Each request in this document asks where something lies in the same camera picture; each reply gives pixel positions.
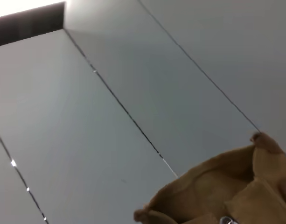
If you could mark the khaki canvas food bag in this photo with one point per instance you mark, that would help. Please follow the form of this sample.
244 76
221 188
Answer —
215 182

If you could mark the silver metal zipper pull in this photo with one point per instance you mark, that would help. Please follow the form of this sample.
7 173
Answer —
226 220

